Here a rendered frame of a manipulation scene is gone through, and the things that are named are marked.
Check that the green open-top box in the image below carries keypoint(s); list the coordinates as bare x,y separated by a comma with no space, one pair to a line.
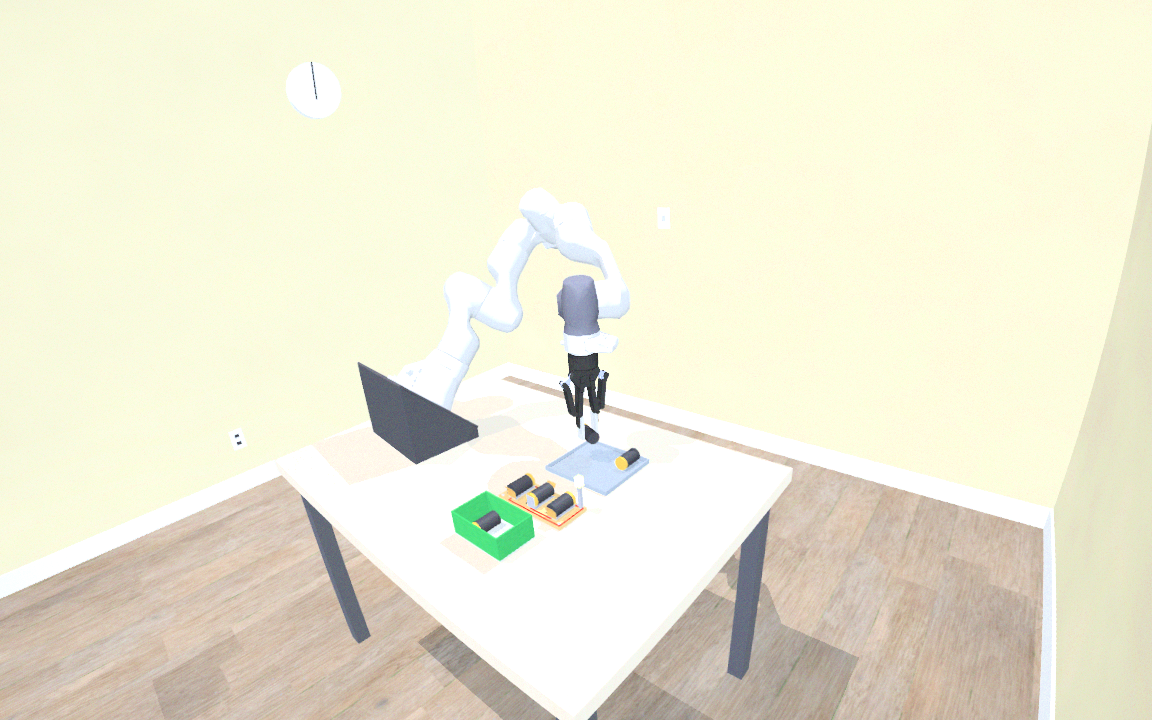
499,542

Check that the light blue tray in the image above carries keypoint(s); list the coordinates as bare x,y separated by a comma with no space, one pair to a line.
596,463

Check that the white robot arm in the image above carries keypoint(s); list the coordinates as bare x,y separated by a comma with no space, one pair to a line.
440,374

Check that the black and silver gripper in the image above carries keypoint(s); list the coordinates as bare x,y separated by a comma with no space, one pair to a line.
583,372

